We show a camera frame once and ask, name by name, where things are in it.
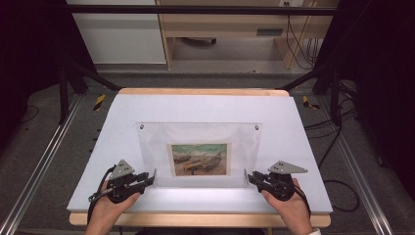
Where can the white table cover sheet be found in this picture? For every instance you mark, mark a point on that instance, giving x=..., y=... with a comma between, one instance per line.
x=202, y=107

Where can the black curtain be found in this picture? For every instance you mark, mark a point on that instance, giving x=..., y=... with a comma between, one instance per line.
x=381, y=81
x=29, y=58

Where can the person's right hand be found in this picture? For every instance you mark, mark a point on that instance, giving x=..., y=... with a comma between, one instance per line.
x=292, y=209

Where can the black metal stand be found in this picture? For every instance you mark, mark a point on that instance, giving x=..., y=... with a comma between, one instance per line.
x=64, y=94
x=334, y=94

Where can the aluminium floor rail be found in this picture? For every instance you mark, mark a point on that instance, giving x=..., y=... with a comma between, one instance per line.
x=39, y=160
x=355, y=166

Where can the light wooden desk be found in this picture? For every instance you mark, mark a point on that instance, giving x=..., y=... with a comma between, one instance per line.
x=228, y=24

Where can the landscape painting print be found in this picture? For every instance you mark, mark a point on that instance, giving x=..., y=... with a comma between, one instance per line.
x=199, y=160

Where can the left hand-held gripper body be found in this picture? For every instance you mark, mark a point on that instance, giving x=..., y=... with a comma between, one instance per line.
x=122, y=186

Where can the white cabinet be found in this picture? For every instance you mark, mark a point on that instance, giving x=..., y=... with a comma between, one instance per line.
x=120, y=36

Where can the yellow black floor tape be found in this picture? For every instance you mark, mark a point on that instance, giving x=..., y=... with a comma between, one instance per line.
x=308, y=103
x=99, y=102

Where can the person's left hand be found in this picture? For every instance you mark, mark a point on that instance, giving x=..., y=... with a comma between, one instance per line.
x=107, y=209

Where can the clear acrylic photo frame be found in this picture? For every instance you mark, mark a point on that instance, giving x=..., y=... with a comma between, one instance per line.
x=199, y=132

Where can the black horizontal frame bar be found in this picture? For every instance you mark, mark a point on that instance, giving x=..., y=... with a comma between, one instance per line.
x=195, y=10

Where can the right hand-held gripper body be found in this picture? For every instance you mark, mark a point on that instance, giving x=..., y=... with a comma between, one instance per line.
x=280, y=184

